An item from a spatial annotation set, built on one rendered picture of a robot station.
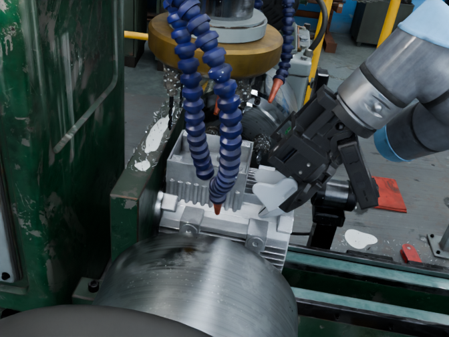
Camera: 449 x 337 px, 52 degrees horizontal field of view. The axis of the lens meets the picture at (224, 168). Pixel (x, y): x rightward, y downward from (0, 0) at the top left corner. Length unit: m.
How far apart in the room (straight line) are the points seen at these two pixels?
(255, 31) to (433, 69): 0.21
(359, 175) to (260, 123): 0.34
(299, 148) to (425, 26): 0.20
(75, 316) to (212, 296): 0.29
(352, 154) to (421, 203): 0.80
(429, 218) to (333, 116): 0.79
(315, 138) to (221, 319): 0.27
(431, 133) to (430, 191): 0.83
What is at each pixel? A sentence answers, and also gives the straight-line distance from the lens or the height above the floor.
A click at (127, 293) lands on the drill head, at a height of 1.15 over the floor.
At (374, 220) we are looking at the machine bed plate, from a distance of 1.26.
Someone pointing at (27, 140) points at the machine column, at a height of 1.22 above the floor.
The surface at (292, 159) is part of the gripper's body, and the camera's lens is 0.61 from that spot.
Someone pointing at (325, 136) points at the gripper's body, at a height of 1.24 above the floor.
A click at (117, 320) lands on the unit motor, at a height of 1.37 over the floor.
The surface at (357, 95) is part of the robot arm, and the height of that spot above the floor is 1.31.
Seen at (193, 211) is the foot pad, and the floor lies 1.07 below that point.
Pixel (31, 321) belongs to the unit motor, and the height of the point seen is 1.36.
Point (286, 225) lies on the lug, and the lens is 0.70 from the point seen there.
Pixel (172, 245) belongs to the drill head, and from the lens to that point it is 0.52.
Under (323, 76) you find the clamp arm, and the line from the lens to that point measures 0.79.
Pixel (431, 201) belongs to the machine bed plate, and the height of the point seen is 0.80.
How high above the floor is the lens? 1.52
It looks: 33 degrees down
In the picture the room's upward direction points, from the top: 8 degrees clockwise
